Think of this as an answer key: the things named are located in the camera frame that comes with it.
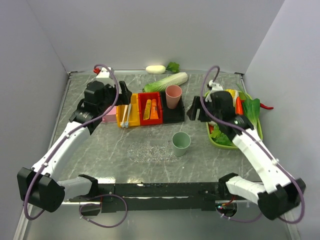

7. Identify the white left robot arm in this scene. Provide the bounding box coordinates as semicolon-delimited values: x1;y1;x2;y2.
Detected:
17;80;132;213

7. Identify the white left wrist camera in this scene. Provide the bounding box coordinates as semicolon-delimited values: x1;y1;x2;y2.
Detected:
93;67;114;84

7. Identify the red storage bin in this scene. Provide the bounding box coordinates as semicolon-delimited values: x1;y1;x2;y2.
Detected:
138;92;163;126

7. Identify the clear textured acrylic tray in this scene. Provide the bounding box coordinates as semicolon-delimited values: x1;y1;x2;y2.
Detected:
127;140;180;163

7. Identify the green bok choy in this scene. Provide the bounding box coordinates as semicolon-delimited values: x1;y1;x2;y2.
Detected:
236;84;261;130

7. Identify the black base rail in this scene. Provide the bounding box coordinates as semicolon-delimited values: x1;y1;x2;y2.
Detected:
68;181;254;214

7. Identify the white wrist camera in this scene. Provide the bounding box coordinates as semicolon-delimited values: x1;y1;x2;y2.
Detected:
93;67;114;84
205;79;224;102

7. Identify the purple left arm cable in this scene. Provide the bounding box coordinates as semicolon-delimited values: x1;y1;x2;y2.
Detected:
22;63;129;229

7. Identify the lime green vegetable tray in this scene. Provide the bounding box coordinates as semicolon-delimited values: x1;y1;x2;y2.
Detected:
205;90;263;150

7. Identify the black storage bin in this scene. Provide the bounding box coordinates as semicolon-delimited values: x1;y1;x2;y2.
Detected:
160;91;185;124

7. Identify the orange carrot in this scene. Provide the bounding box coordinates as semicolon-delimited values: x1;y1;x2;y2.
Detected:
235;96;244;115

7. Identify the pink plastic cup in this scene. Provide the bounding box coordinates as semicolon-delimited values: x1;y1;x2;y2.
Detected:
165;85;182;109

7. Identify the yellow napa cabbage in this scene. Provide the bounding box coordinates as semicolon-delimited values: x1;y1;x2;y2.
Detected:
225;89;239;107

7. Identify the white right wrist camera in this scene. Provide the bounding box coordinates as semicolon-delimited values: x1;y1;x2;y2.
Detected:
205;79;224;102

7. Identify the mint green plastic cup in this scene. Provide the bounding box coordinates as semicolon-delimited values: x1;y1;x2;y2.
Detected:
172;131;191;157

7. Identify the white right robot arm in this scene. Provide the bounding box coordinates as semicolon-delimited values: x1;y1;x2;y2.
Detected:
187;90;306;224

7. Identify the green napa cabbage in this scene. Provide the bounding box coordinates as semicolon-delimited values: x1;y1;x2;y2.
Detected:
142;72;188;93

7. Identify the yellow toothpaste tube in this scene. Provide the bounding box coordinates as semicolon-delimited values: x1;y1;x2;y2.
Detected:
142;99;152;121

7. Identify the white radish with leaves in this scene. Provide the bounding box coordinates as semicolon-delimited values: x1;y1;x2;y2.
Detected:
145;61;180;74

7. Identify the yellow storage bin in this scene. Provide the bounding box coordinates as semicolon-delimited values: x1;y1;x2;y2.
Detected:
116;93;140;128

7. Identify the orange toothpaste tube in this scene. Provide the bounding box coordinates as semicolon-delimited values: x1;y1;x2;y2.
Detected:
149;98;159;120

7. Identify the pink drawer box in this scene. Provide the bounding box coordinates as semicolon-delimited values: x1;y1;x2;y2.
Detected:
102;106;117;123

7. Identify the red chili pepper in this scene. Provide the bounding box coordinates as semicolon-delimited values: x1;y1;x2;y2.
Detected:
260;103;274;110

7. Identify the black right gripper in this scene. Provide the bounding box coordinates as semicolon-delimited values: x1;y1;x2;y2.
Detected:
185;95;222;124

